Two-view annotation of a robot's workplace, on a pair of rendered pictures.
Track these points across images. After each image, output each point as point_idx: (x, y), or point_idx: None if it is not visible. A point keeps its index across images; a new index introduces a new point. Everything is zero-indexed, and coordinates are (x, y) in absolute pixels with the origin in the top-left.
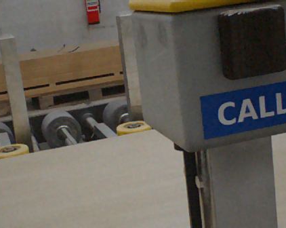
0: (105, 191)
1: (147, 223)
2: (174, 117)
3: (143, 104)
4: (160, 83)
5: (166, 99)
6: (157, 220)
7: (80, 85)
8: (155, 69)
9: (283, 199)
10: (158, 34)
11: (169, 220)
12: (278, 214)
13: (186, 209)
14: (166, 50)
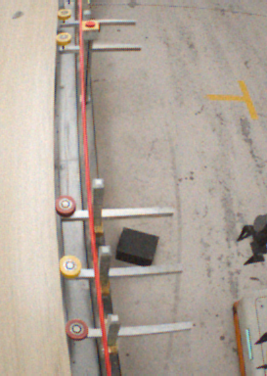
0: None
1: None
2: (95, 37)
3: (83, 38)
4: (91, 35)
5: (93, 36)
6: None
7: None
8: (90, 34)
9: (5, 47)
10: (93, 31)
11: None
12: (12, 50)
13: None
14: (95, 32)
